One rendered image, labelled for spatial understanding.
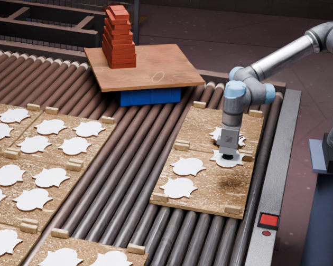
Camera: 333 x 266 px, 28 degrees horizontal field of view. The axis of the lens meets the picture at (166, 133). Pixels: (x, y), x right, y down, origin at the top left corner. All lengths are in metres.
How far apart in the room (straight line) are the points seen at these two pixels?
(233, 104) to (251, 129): 0.65
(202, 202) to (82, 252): 0.52
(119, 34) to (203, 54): 3.15
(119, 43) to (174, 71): 0.30
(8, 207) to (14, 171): 0.22
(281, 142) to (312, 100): 2.67
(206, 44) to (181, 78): 3.38
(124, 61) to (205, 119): 0.52
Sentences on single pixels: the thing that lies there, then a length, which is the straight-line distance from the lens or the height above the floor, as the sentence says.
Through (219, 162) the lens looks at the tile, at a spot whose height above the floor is 1.06.
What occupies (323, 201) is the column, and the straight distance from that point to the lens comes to 3.09.
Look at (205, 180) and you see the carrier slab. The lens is 2.60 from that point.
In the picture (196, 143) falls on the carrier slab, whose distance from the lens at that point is 2.85.
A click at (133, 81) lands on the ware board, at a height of 1.04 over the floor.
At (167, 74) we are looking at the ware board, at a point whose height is 1.04.
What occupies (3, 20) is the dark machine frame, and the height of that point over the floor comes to 1.03.
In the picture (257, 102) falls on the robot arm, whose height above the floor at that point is 1.30.
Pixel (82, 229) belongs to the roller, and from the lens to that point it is 2.35.
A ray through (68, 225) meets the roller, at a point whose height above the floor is 0.92.
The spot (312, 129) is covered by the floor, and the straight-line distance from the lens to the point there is 5.16.
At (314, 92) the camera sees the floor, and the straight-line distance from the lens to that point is 5.79.
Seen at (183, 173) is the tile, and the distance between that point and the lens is 2.62.
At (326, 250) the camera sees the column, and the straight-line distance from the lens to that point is 3.23.
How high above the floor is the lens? 2.33
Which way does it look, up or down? 29 degrees down
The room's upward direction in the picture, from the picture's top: 3 degrees clockwise
